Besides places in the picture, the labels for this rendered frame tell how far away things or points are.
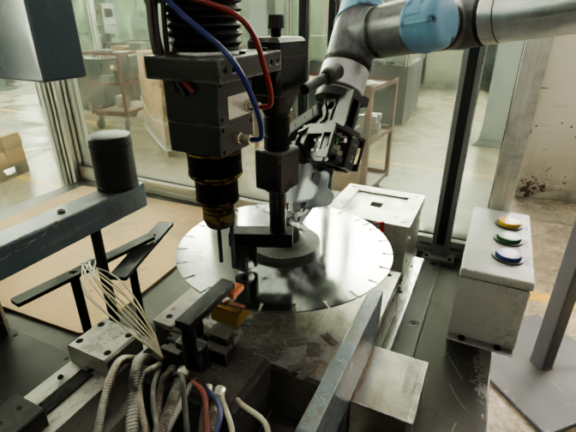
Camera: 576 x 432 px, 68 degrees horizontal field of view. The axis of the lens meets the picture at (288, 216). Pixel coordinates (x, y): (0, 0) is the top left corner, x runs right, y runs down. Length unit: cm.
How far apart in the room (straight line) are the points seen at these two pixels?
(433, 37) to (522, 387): 151
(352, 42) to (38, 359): 65
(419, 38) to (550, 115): 302
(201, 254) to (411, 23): 44
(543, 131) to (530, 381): 214
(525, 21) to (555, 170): 308
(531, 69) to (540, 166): 278
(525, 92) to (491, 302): 42
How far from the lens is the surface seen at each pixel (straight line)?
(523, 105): 97
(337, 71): 53
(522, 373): 197
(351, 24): 70
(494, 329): 82
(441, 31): 64
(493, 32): 73
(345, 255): 64
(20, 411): 59
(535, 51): 96
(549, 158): 371
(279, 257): 61
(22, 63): 48
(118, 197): 65
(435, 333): 85
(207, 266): 62
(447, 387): 76
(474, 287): 78
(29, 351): 75
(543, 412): 186
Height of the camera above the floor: 127
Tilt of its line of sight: 25 degrees down
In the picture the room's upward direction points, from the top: straight up
